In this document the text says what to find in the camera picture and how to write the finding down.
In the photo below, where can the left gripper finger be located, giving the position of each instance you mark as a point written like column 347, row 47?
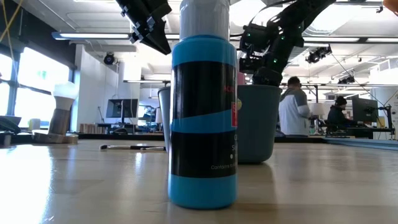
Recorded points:
column 158, row 39

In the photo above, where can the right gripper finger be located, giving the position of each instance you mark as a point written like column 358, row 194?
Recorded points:
column 269, row 77

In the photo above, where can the pink paint bottle white cap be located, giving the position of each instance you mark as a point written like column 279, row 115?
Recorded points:
column 241, row 78

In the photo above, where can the blue-grey plastic bin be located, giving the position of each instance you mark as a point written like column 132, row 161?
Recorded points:
column 258, row 130

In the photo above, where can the black pen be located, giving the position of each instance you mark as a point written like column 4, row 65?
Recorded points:
column 104, row 147

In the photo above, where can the light blue paint bottle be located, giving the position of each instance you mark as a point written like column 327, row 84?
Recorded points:
column 202, row 93

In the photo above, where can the person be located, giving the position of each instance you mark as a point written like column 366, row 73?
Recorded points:
column 292, row 115
column 337, row 116

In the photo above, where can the white table lamp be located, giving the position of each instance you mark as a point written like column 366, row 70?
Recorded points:
column 159, row 115
column 318, row 109

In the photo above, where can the black computer monitor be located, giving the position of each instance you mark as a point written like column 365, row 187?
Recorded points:
column 113, row 108
column 363, row 109

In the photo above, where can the dark office desk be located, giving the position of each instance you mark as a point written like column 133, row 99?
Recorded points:
column 367, row 132

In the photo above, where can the peach rounded object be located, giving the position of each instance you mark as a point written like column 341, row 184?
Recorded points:
column 392, row 6

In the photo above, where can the grey-blue bench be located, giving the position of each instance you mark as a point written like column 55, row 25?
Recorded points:
column 379, row 144

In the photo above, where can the black ceiling camera rig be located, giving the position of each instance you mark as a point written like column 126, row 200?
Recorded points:
column 320, row 54

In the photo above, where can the round black ceiling camera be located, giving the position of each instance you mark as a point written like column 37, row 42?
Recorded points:
column 109, row 58

